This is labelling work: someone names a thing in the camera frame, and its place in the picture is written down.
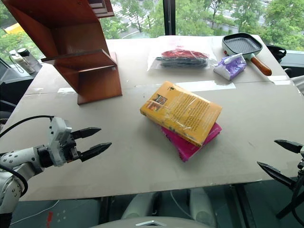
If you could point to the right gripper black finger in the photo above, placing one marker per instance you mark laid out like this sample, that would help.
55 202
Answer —
291 146
278 174

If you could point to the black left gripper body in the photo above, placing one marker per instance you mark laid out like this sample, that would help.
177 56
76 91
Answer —
71 153

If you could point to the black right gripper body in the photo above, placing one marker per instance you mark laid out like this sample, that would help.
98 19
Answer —
301 171

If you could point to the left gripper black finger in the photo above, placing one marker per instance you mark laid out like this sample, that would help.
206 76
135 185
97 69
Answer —
95 150
85 133

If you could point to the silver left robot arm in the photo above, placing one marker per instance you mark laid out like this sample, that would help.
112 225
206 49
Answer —
16 161

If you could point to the reddish brown wooden bookshelf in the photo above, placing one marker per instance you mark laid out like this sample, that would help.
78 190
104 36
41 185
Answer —
71 42

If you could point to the magenta plastic-wrapped book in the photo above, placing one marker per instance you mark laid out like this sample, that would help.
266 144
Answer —
187 149

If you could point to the yellow plastic-wrapped book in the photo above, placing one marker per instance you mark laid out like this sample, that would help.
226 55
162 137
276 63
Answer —
185 111

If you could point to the clear tape strip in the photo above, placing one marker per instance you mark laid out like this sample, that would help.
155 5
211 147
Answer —
281 80

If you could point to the pale grey rounded shape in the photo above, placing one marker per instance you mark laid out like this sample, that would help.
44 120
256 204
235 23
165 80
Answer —
140 205

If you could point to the black side table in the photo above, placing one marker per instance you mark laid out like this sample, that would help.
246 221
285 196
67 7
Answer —
14 88

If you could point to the grey robot torso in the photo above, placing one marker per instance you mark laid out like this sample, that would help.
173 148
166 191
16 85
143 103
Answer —
147 223

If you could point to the clear bottle with black lid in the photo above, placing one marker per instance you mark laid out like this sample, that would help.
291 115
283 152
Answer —
28 61

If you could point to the black bag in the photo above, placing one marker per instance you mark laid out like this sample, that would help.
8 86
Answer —
276 53

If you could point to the purple tissue pack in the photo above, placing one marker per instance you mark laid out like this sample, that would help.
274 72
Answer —
233 65

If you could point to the red and black folded fabric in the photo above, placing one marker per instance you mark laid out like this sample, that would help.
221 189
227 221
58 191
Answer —
183 59

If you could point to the clear plastic zip bag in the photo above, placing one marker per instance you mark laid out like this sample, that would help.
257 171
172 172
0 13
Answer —
202 46

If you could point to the black window pillar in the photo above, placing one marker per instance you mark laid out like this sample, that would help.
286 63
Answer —
169 16

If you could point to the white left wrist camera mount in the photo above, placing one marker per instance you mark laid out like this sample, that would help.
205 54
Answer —
57 133

